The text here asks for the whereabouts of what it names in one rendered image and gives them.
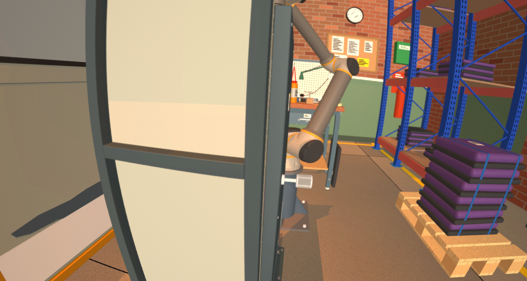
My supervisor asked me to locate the black seat pad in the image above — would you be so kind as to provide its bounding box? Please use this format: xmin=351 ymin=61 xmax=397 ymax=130
xmin=330 ymin=143 xmax=342 ymax=188

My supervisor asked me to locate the blue workbench with pegboard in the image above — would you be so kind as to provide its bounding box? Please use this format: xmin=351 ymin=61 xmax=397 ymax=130
xmin=288 ymin=60 xmax=346 ymax=190

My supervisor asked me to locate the silver knurled knob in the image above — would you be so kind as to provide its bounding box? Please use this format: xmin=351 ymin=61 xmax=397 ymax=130
xmin=282 ymin=174 xmax=313 ymax=190

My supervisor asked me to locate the cork notice board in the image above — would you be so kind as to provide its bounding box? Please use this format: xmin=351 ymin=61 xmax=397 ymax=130
xmin=327 ymin=33 xmax=380 ymax=73

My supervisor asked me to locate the red fire extinguisher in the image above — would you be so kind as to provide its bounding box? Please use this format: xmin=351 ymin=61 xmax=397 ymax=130
xmin=391 ymin=72 xmax=407 ymax=119

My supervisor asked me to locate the blue pallet rack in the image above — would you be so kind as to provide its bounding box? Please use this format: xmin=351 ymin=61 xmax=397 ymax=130
xmin=374 ymin=0 xmax=527 ymax=179

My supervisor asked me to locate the wooden pallet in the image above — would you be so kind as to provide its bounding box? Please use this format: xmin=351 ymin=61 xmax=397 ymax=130
xmin=395 ymin=190 xmax=527 ymax=278

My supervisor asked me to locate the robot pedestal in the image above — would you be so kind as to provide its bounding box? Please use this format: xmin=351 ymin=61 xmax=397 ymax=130
xmin=281 ymin=169 xmax=310 ymax=232

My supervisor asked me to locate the cream bulkhead panel grey frame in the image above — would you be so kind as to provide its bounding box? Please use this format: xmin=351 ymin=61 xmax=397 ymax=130
xmin=85 ymin=0 xmax=295 ymax=281

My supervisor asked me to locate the round wall clock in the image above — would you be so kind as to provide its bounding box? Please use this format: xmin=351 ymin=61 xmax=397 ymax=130
xmin=346 ymin=6 xmax=365 ymax=25

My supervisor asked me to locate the green wall cabinet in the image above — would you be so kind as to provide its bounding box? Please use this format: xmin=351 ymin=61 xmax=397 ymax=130
xmin=394 ymin=41 xmax=411 ymax=65

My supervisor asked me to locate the strapped purple cushion stack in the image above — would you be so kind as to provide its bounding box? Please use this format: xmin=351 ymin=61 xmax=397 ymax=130
xmin=416 ymin=137 xmax=526 ymax=237

